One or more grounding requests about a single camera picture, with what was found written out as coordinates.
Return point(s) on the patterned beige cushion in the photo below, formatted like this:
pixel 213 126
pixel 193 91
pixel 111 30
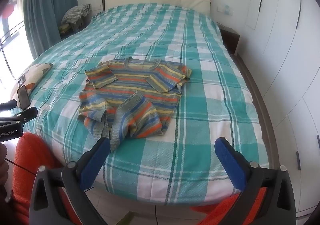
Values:
pixel 35 75

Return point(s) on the person's left hand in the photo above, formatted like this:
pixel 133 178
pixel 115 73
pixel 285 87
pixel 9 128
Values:
pixel 2 165

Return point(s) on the teal plaid bed blanket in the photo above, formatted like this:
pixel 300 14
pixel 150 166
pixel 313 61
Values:
pixel 190 105

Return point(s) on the black smartphone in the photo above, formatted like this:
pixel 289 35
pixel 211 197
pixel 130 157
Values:
pixel 23 97

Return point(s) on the folded grey striped cloth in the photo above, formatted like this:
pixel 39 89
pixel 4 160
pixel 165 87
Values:
pixel 75 13

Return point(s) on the person's orange fleece clothing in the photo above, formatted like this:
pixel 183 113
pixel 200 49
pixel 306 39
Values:
pixel 27 155

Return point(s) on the dark wooden bedside table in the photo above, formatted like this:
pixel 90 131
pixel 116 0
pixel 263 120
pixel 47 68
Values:
pixel 230 37

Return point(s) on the black window railing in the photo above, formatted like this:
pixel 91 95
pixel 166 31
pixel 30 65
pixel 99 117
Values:
pixel 10 33

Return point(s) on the grey bed frame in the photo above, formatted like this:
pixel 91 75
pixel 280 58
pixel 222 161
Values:
pixel 262 115

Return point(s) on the white wall socket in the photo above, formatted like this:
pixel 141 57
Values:
pixel 225 10

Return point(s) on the white wardrobe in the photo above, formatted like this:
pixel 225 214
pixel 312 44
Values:
pixel 282 40

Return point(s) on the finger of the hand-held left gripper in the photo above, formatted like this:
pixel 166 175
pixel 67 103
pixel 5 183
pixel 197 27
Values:
pixel 25 113
pixel 8 105

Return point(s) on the striped knitted sweater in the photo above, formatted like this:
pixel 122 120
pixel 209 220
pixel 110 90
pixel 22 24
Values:
pixel 135 90

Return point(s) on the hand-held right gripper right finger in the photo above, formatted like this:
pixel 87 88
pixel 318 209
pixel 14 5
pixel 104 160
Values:
pixel 230 162

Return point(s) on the teal curtain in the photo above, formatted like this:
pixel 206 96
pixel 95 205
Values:
pixel 45 10

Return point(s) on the dark bedside table with clutter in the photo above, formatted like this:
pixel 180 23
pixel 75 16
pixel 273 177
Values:
pixel 75 30

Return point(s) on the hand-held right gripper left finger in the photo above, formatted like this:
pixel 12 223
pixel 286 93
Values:
pixel 95 161

